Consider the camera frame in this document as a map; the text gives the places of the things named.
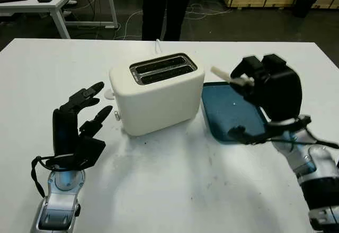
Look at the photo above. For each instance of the silver toaster dial knob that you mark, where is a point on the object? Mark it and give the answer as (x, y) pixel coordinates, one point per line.
(117, 115)

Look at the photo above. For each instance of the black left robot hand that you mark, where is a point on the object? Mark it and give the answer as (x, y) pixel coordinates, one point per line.
(64, 129)

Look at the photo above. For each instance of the white bread slice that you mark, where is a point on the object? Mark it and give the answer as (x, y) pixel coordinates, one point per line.
(221, 73)

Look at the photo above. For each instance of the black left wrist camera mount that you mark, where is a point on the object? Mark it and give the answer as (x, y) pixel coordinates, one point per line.
(90, 151)

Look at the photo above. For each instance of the person in cream jacket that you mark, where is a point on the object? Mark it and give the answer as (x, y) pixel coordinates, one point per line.
(164, 10)

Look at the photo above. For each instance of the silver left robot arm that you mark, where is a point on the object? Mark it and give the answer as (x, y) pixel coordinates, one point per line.
(58, 206)

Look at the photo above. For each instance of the white toaster lever knob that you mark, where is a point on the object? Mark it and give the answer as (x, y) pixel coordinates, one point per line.
(109, 94)

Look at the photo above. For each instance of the white two-slot toaster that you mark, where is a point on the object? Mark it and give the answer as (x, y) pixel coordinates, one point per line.
(159, 103)

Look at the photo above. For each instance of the blue plastic tray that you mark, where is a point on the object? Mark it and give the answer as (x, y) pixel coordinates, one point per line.
(227, 111)

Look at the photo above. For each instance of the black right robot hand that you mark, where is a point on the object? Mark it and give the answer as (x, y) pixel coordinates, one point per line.
(283, 95)

